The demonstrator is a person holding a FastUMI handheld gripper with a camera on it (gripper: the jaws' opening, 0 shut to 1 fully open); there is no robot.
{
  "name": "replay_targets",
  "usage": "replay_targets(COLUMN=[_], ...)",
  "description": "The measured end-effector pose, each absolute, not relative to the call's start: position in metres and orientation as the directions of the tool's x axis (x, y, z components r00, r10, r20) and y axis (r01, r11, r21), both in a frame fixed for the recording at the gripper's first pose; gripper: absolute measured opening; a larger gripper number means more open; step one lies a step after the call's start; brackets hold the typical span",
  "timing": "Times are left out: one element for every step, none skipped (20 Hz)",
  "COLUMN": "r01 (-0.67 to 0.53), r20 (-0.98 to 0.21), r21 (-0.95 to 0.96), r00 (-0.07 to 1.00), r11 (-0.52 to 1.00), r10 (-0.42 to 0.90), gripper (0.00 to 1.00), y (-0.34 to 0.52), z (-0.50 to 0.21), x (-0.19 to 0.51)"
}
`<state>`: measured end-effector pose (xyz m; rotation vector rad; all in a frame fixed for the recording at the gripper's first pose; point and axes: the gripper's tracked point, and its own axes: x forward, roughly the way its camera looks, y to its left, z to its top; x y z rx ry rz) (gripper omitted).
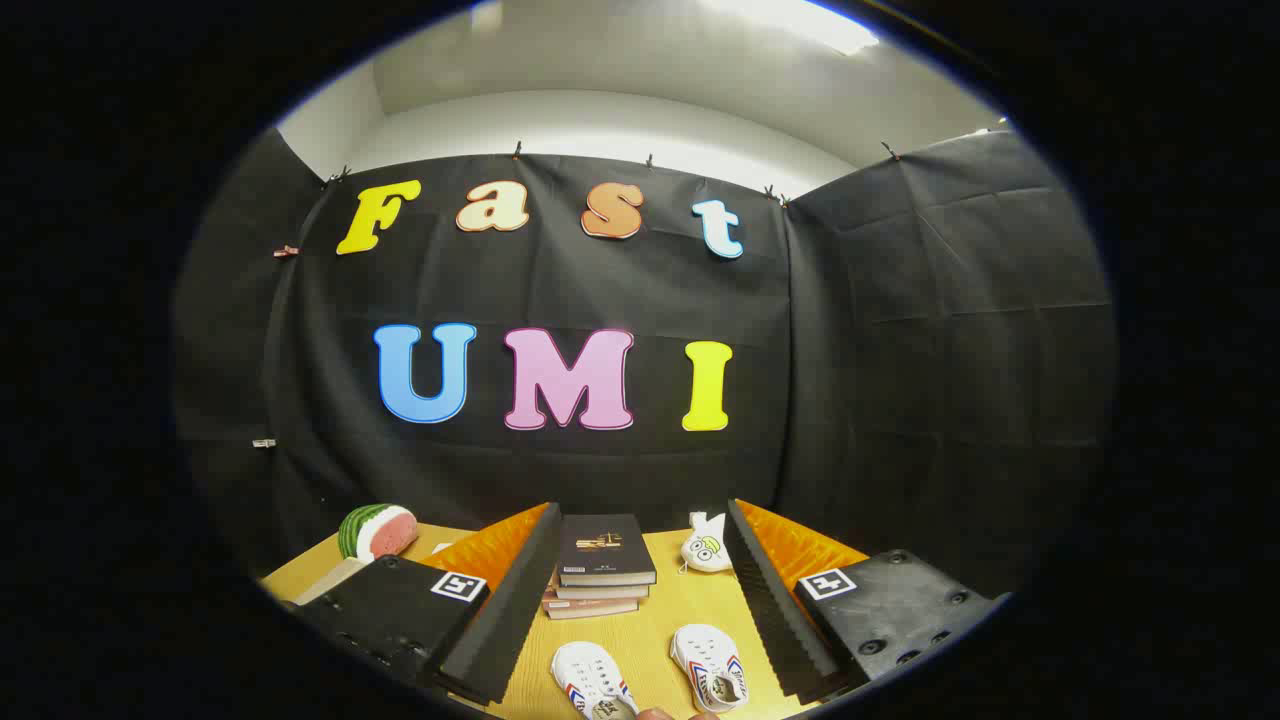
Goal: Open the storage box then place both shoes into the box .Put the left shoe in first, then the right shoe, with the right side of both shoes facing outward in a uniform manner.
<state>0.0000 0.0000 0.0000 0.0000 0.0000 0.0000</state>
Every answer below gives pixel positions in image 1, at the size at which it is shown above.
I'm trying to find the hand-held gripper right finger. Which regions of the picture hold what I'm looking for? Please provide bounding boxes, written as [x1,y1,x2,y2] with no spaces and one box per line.
[724,498,1013,705]

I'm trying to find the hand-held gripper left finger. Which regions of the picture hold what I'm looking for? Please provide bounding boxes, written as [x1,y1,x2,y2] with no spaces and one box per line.
[290,502,564,707]

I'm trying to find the white canvas shoe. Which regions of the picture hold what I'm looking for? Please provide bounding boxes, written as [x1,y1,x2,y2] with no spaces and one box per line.
[551,641,641,720]
[670,624,749,713]

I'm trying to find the beige fabric storage box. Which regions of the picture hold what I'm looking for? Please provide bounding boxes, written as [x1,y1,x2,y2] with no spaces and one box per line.
[295,557,367,606]

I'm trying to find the reddish cover book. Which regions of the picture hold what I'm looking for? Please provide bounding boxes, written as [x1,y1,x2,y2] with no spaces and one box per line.
[544,592,641,621]

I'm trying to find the white goggle-eyed plush toy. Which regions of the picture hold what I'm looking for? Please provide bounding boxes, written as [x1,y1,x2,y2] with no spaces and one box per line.
[681,511,734,574]

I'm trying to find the brown cover book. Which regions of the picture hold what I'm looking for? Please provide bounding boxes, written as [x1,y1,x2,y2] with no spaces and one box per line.
[553,582,651,602]

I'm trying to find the black hardcover book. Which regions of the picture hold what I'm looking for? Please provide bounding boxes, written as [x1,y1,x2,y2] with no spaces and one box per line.
[556,514,658,588]

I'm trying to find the watermelon slice toy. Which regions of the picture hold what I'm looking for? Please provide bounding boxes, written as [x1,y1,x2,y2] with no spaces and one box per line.
[337,504,420,563]

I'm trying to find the black backdrop cloth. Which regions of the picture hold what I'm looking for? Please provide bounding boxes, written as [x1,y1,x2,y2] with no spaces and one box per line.
[172,128,1116,581]

